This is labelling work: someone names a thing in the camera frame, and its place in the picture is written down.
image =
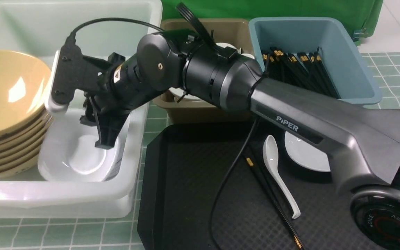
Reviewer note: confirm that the brown plastic spoon bin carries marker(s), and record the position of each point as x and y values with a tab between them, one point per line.
234	31

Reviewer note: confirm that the white square dish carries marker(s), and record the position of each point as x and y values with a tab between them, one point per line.
306	155

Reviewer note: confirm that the stack of white dishes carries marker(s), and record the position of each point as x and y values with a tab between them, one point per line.
68	152

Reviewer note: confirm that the black chopstick gold band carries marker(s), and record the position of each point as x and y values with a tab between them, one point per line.
264	183

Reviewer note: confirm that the pile of white spoons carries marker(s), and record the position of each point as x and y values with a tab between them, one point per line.
180	96

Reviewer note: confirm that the large white plastic tub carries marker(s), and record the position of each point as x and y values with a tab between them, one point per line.
39	28

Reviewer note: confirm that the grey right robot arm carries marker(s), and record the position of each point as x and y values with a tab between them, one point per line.
363	146

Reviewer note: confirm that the bundle of black chopsticks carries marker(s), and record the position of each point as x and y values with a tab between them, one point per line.
303	70

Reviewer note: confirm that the blue plastic chopstick bin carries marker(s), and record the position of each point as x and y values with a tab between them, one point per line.
348	70

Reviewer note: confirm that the white ceramic soup spoon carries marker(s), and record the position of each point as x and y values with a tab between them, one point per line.
271	159

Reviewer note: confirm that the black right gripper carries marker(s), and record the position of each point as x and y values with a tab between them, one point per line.
118	81

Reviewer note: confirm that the green cloth backdrop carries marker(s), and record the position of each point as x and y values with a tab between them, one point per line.
355	15

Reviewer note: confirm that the black plastic serving tray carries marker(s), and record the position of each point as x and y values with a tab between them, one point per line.
185	165

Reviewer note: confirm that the stack of tan bowls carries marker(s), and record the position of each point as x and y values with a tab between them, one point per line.
23	117

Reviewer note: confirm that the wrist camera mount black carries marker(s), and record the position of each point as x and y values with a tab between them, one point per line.
76	71

